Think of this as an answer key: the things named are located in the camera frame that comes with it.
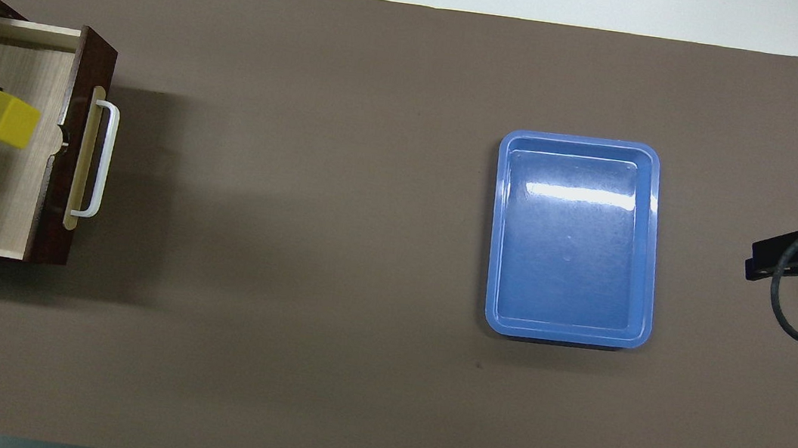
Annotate brown paper table mat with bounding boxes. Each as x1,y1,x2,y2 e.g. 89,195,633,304
0,0,798,448

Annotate white drawer handle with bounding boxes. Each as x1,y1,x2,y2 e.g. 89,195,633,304
69,97,122,221

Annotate blue plastic tray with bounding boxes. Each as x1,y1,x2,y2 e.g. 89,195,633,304
476,125,676,354

